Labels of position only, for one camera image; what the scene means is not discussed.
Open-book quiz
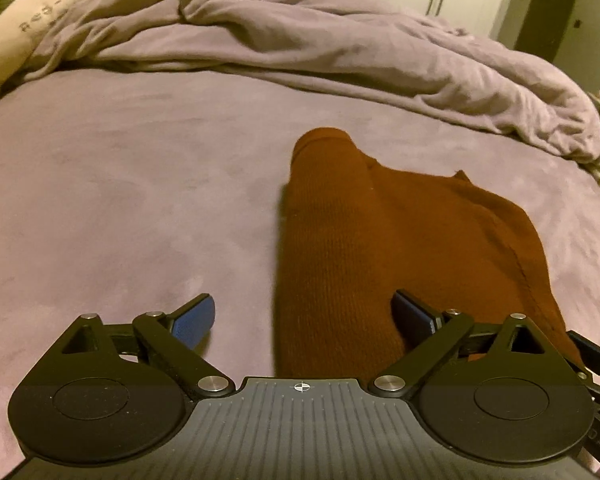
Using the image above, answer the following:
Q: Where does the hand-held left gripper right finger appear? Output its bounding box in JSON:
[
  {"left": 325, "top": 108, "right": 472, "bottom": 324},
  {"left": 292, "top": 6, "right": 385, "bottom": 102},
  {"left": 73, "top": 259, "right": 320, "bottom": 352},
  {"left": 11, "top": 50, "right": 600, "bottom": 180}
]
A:
[{"left": 370, "top": 289, "right": 579, "bottom": 399}]

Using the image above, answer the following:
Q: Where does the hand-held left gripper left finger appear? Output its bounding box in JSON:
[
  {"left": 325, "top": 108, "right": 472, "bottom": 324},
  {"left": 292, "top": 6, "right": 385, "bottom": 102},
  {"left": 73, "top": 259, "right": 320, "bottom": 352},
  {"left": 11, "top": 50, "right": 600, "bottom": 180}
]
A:
[{"left": 44, "top": 294, "right": 237, "bottom": 399}]

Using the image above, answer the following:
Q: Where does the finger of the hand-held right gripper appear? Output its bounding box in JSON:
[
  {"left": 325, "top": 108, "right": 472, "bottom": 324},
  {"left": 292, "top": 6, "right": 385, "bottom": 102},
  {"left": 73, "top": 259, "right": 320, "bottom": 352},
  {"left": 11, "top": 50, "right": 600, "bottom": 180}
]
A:
[{"left": 566, "top": 330, "right": 600, "bottom": 378}]

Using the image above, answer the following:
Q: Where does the rust brown knit shirt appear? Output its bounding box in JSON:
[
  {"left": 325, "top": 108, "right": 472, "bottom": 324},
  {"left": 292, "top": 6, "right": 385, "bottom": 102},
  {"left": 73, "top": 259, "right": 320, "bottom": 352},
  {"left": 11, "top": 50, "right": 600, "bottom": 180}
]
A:
[{"left": 274, "top": 127, "right": 583, "bottom": 379}]

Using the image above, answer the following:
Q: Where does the bed with purple sheet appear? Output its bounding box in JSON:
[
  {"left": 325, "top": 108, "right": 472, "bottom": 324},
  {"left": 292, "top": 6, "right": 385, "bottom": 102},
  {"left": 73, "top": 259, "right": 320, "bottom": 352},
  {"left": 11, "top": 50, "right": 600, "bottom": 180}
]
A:
[{"left": 0, "top": 60, "right": 600, "bottom": 479}]

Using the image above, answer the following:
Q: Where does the crumpled purple blanket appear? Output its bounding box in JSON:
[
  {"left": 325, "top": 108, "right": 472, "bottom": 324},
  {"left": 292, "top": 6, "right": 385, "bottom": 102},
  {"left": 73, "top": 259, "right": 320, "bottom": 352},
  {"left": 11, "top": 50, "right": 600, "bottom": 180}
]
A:
[{"left": 22, "top": 0, "right": 600, "bottom": 165}]

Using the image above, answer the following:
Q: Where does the long cream plush toy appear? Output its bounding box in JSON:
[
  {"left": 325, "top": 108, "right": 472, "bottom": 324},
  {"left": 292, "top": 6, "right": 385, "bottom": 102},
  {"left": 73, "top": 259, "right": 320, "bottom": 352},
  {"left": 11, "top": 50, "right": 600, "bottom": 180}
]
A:
[{"left": 0, "top": 0, "right": 112, "bottom": 107}]

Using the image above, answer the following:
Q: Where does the dark door frame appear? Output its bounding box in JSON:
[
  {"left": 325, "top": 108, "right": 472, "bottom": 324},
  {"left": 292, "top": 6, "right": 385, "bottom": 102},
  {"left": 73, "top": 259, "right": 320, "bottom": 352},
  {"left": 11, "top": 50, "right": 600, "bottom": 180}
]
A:
[{"left": 512, "top": 0, "right": 587, "bottom": 67}]

